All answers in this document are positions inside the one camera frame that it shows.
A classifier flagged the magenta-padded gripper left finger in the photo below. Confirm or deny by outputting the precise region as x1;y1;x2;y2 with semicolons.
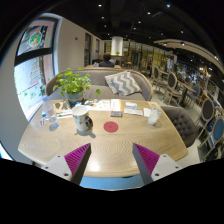
41;142;92;186

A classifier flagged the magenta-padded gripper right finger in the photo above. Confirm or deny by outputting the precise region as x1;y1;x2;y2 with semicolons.
132;142;184;186

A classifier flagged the white printed mug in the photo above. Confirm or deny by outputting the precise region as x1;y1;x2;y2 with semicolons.
71;104;94;134

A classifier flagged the clear plastic cup with straw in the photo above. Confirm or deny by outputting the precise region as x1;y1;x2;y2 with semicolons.
147;99;165;127

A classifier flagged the flat round red coaster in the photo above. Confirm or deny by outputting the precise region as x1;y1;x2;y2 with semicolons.
102;120;120;133

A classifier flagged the white paper napkin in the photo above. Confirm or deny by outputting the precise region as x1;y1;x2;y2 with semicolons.
143;107;153;118

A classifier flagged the grey tufted chair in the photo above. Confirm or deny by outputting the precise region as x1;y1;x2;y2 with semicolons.
160;105;200;149

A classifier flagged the brown printed card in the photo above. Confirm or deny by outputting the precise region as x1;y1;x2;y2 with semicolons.
53;100;68;113

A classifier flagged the printed paper placemat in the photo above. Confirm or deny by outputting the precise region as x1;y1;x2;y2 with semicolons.
81;98;112;112

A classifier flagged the white booklet with orange edge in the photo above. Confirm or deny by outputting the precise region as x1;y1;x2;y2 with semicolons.
110;98;123;118

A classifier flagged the green potted plant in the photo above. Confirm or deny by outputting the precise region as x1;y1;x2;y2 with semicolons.
52;67;102;108

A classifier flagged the group of dining chairs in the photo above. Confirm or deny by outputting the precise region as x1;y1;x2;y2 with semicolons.
149;64;224;161

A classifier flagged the grey chevron cushion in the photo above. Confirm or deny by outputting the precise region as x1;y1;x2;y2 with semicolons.
104;69;143;97

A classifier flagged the grey curved sofa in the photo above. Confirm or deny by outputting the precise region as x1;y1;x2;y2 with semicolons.
45;68;154;102

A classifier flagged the window with festive stickers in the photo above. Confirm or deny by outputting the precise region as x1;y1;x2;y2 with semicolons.
13;18;59;121

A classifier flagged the person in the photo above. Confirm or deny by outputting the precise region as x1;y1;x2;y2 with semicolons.
98;52;115;68

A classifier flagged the white round column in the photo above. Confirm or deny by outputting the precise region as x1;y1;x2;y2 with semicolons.
110;35;124;57

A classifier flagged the group of ceiling lights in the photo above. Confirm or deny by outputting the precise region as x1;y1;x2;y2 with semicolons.
96;2;188;46

